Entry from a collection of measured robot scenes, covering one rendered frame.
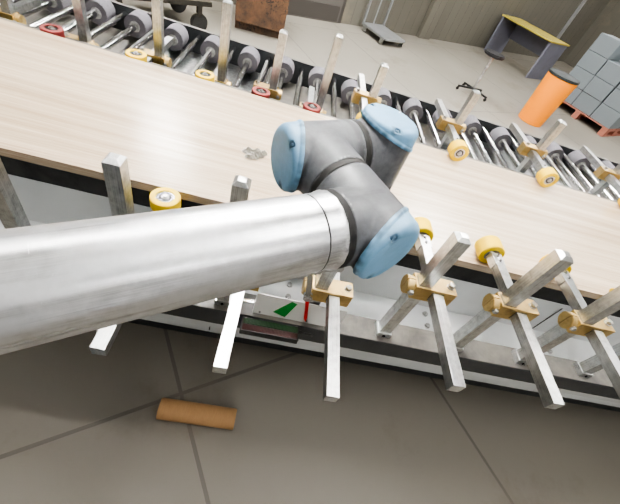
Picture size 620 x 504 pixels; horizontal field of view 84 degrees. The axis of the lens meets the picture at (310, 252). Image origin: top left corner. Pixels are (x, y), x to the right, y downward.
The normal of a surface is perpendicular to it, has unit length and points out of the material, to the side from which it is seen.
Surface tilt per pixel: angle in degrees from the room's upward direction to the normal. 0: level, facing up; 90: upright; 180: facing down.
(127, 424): 0
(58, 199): 90
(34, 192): 90
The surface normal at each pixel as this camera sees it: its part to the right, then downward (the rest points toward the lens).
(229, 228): 0.41, -0.40
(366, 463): 0.26, -0.64
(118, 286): 0.54, 0.24
